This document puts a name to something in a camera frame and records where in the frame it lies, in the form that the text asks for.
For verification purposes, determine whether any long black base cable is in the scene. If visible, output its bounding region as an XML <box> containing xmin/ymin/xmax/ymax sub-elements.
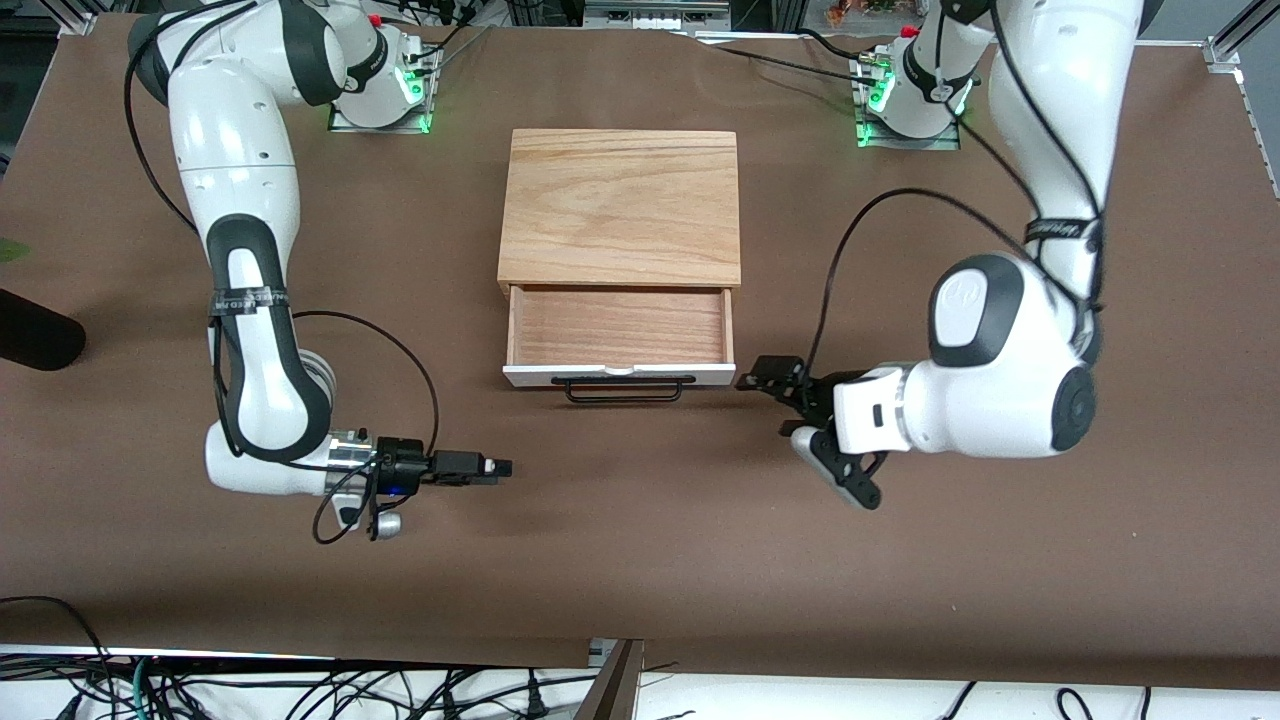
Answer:
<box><xmin>700</xmin><ymin>42</ymin><xmax>881</xmax><ymax>89</ymax></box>

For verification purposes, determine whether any black looped floor cable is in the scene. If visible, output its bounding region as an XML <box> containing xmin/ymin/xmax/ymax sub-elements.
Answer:
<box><xmin>0</xmin><ymin>596</ymin><xmax>113</xmax><ymax>683</ymax></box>

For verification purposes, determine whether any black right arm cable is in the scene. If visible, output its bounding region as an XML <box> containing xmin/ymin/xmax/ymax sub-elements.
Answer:
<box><xmin>125</xmin><ymin>0</ymin><xmax>441</xmax><ymax>546</ymax></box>

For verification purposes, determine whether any black rounded object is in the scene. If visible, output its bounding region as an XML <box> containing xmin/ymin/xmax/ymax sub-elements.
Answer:
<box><xmin>0</xmin><ymin>288</ymin><xmax>87</xmax><ymax>372</ymax></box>

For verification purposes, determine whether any black strap on left arm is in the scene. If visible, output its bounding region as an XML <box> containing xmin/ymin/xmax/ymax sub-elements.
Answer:
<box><xmin>1025</xmin><ymin>218</ymin><xmax>1102</xmax><ymax>247</ymax></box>

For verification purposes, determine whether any black strap on arm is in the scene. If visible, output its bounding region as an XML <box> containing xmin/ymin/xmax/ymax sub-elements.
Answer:
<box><xmin>1025</xmin><ymin>218</ymin><xmax>1102</xmax><ymax>247</ymax></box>
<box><xmin>208</xmin><ymin>288</ymin><xmax>292</xmax><ymax>319</ymax></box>

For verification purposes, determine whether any dark angled post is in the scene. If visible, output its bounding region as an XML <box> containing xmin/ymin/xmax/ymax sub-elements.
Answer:
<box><xmin>575</xmin><ymin>638</ymin><xmax>646</xmax><ymax>720</ymax></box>

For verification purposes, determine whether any aluminium frame profile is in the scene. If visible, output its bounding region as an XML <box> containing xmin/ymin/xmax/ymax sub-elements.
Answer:
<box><xmin>1205</xmin><ymin>0</ymin><xmax>1280</xmax><ymax>201</ymax></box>

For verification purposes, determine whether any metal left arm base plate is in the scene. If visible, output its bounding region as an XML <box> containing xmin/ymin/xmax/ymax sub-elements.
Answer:
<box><xmin>850</xmin><ymin>55</ymin><xmax>963</xmax><ymax>151</ymax></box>

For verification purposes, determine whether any white-fronted wooden drawer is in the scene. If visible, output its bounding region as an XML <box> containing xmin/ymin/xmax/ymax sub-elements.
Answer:
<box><xmin>502</xmin><ymin>285</ymin><xmax>738</xmax><ymax>389</ymax></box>

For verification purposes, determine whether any black strap on right arm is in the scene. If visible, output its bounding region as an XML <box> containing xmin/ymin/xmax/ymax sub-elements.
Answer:
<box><xmin>208</xmin><ymin>288</ymin><xmax>292</xmax><ymax>319</ymax></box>

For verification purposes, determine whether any light wooden drawer cabinet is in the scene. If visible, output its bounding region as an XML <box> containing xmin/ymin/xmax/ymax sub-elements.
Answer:
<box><xmin>498</xmin><ymin>129</ymin><xmax>743</xmax><ymax>296</ymax></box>

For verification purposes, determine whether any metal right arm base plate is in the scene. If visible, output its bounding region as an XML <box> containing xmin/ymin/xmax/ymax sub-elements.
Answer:
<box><xmin>328</xmin><ymin>45</ymin><xmax>441</xmax><ymax>134</ymax></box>

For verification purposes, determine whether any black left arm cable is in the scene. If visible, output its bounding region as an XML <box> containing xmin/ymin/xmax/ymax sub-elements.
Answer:
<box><xmin>805</xmin><ymin>0</ymin><xmax>1106</xmax><ymax>381</ymax></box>

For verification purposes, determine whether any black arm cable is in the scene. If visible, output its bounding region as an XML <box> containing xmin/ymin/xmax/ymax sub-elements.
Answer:
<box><xmin>125</xmin><ymin>0</ymin><xmax>441</xmax><ymax>546</ymax></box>
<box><xmin>805</xmin><ymin>0</ymin><xmax>1106</xmax><ymax>381</ymax></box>

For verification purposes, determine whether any black metal drawer handle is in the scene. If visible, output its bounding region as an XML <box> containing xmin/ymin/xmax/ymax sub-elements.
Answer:
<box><xmin>551</xmin><ymin>375</ymin><xmax>697</xmax><ymax>404</ymax></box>

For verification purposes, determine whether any brown table cover sheet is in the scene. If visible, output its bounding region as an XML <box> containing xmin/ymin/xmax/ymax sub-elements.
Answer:
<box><xmin>0</xmin><ymin>15</ymin><xmax>1280</xmax><ymax>691</ymax></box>

